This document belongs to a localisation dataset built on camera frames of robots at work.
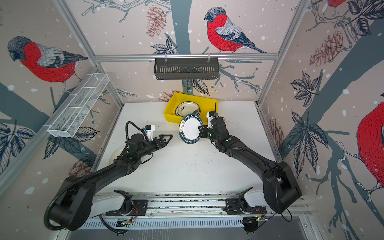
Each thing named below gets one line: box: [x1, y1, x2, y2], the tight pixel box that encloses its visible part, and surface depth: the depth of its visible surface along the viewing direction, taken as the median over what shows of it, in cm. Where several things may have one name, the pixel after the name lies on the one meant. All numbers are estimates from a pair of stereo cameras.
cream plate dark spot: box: [175, 101, 201, 117], surface depth 115 cm
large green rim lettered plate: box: [179, 113, 204, 145], surface depth 88 cm
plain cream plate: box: [108, 145, 126, 165], surface depth 94 cm
